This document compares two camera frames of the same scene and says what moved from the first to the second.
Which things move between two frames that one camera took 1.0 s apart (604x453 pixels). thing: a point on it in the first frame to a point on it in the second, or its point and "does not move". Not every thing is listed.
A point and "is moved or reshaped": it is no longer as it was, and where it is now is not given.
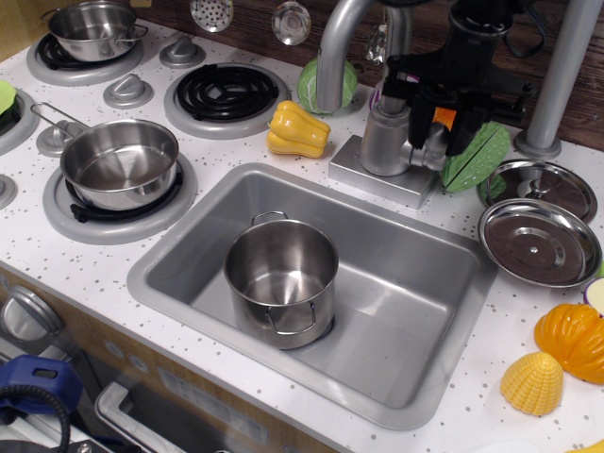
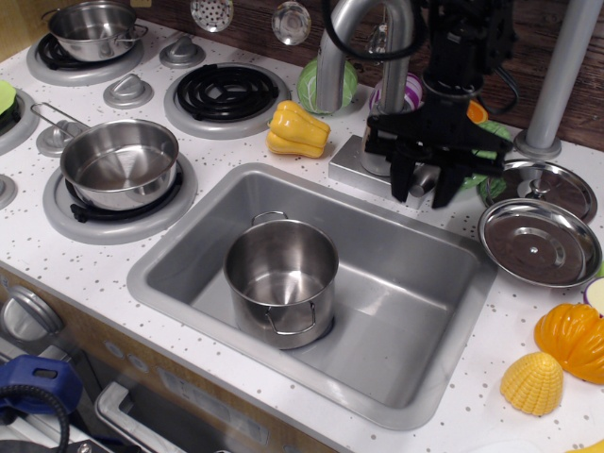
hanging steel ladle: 291,23 does not move
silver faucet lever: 433,153 is moved or reshaped
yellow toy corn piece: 532,383 does not move
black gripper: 462,72 to 438,129
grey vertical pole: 559,80 does not move
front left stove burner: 74,215 does not move
